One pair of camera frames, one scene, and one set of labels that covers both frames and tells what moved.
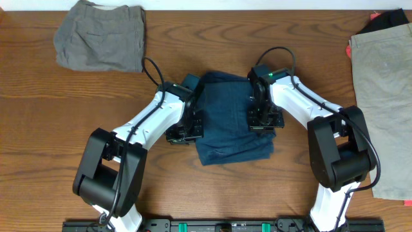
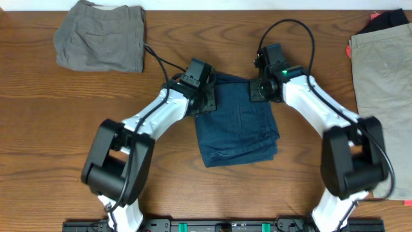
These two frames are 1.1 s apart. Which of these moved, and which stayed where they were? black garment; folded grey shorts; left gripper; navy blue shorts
Moved: left gripper
Stayed: navy blue shorts; black garment; folded grey shorts
